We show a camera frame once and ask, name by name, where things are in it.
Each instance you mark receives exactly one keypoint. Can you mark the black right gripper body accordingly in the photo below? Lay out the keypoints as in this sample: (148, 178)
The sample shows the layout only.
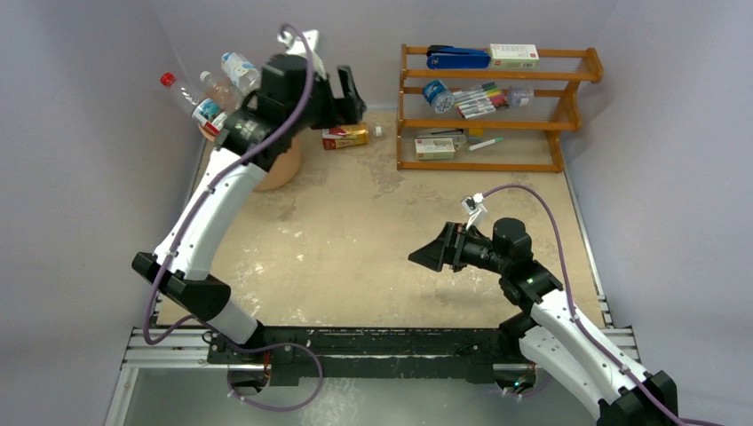
(458, 249)

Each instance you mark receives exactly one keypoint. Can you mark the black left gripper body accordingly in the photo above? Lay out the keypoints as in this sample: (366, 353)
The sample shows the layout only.
(320, 111)

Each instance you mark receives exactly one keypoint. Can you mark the red gold tea bottle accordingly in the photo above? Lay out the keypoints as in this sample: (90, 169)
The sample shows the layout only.
(351, 135)

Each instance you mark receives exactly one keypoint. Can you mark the white blue label bottle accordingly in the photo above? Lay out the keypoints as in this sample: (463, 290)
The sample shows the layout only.
(242, 74)

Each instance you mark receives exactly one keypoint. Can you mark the crushed clear bottle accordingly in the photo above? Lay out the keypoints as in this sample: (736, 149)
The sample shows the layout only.
(222, 91)

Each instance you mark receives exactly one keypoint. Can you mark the red white label bottle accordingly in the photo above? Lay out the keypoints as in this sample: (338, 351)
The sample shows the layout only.
(200, 107)

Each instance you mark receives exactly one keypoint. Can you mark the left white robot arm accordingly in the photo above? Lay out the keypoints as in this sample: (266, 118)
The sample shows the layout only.
(179, 268)

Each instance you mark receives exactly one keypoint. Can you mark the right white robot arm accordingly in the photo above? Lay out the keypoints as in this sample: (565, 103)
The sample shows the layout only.
(552, 331)

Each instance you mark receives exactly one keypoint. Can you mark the orange plastic bin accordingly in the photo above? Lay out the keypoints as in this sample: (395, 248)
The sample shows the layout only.
(285, 167)

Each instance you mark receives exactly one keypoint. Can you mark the blue tape roll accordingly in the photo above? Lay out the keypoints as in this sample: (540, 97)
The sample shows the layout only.
(438, 96)

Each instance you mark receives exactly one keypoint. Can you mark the white stapler box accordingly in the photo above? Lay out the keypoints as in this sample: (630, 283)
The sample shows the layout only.
(434, 148)

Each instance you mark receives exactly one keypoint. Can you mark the blue stapler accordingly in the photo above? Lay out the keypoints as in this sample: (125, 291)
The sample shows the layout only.
(451, 57)

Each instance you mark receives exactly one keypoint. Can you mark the wooden shelf rack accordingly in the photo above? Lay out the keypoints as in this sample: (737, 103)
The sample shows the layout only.
(531, 134)

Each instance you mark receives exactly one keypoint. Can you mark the grey stapler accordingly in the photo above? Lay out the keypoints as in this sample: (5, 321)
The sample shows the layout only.
(457, 135)

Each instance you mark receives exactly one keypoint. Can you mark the green white marker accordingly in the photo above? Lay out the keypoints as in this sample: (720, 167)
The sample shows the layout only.
(483, 144)

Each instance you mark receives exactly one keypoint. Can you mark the pack of coloured markers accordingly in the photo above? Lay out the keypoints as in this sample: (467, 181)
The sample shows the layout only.
(480, 100)

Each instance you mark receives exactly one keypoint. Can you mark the small clear jar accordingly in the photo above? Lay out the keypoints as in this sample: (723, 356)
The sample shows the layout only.
(519, 96)

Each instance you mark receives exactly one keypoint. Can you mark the white red box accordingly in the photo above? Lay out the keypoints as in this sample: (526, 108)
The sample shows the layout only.
(512, 56)

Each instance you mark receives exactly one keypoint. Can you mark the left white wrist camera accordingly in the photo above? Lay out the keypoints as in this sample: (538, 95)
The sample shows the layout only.
(299, 46)

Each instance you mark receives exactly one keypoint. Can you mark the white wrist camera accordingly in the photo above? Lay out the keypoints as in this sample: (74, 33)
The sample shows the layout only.
(475, 208)
(299, 46)

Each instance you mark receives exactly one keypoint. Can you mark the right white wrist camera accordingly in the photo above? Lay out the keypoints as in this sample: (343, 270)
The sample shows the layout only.
(475, 208)

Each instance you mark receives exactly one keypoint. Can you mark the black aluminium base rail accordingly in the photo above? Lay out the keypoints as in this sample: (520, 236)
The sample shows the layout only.
(476, 355)

